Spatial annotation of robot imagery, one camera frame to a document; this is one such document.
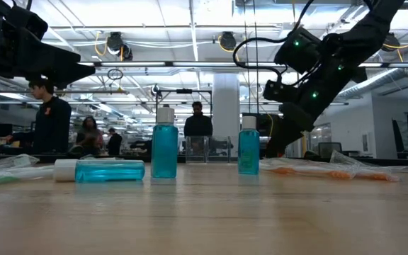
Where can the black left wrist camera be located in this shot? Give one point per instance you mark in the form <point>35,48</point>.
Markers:
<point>28,23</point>

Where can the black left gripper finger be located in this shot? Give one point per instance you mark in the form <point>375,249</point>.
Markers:
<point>55,67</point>

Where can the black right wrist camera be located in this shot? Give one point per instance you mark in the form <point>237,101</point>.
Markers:
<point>296,53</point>

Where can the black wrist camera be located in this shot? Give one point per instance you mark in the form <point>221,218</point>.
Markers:
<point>296,53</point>
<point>28,23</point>

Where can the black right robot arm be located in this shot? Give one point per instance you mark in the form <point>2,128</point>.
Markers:
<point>374,25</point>

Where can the person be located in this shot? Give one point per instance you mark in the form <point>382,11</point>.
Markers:
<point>51,124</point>
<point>90,138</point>
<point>198,125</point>
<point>114,143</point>

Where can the blue mouthwash bottle white cap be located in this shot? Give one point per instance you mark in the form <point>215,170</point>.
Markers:
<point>108,171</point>
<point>248,152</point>
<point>164,152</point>

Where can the black aluminium table frame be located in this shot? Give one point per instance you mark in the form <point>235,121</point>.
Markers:
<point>136,158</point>

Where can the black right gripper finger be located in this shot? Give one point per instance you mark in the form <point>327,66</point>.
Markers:
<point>289,134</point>

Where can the green toothbrush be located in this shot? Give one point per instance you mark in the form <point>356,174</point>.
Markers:
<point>20,174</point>
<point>9,163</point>

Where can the orange toothbrush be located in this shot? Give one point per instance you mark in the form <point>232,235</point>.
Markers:
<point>335,174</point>
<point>377,176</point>

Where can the white building column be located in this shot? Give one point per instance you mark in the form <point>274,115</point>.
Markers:
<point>225,106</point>

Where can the clear acrylic organizer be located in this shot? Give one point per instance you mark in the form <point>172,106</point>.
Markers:
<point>197,148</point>

